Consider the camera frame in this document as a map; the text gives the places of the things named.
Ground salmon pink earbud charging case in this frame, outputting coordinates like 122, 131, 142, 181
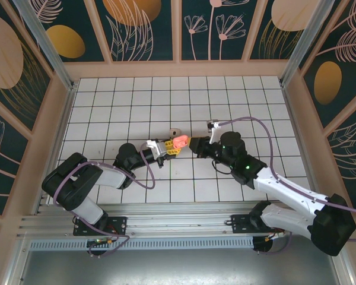
171, 135, 188, 149

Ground small green circuit board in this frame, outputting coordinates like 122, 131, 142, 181
87, 237, 119, 248

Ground dark panel pink flower outlines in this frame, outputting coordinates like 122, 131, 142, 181
180, 0, 263, 62

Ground dark panel orange oval feathers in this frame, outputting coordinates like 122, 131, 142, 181
301, 0, 356, 129

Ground grey metal sheet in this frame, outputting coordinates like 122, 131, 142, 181
5, 248, 352, 285

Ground dark panel pink leaf outlines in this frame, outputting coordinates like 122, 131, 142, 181
326, 97, 356, 210

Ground dark panel single pink flower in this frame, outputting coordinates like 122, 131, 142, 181
0, 91, 30, 213

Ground dark panel yellow oval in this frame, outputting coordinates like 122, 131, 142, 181
19, 0, 106, 63

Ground dark panel orange circle leaves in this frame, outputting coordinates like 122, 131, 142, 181
93, 0, 179, 63

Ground dark panel large peach oval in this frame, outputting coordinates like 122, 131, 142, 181
0, 2, 54, 131

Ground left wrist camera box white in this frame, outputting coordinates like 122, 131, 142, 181
145, 138, 166, 157

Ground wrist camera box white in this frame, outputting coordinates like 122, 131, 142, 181
145, 138, 166, 157
206, 119, 223, 144

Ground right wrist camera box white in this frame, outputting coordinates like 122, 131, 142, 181
206, 119, 223, 144

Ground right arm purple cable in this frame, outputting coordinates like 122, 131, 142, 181
218, 117, 356, 255

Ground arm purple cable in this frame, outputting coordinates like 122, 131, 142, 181
53, 144, 157, 258
218, 117, 356, 255

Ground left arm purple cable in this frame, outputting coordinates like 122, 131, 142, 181
53, 144, 157, 258

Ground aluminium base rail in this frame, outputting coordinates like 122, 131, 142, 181
16, 202, 344, 240

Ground aluminium table edge rail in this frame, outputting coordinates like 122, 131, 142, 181
32, 84, 78, 216
280, 84, 327, 211

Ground grey slotted cable duct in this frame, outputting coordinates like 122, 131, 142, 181
28, 237, 255, 250

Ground small white wire connector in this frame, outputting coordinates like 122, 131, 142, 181
265, 230, 285, 242

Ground aluminium corner post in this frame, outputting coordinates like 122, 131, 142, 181
11, 0, 80, 91
279, 0, 335, 87

